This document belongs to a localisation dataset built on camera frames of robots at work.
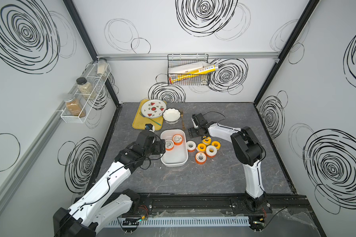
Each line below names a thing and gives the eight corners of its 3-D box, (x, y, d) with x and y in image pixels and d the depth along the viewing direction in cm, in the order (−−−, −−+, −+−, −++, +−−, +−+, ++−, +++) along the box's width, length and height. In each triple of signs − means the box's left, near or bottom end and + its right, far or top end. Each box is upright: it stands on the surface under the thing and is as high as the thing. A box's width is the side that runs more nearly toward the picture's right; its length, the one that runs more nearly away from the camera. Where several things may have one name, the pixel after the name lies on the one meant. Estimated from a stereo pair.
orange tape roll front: (195, 164, 90) (196, 162, 88) (195, 153, 94) (195, 151, 92) (206, 164, 90) (207, 162, 88) (205, 153, 94) (205, 151, 92)
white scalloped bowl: (162, 124, 109) (161, 121, 106) (163, 110, 118) (163, 107, 115) (181, 124, 109) (181, 121, 106) (181, 111, 118) (181, 107, 115)
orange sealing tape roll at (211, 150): (206, 157, 92) (207, 155, 89) (205, 148, 96) (205, 145, 93) (217, 157, 92) (218, 155, 89) (215, 148, 96) (216, 145, 93)
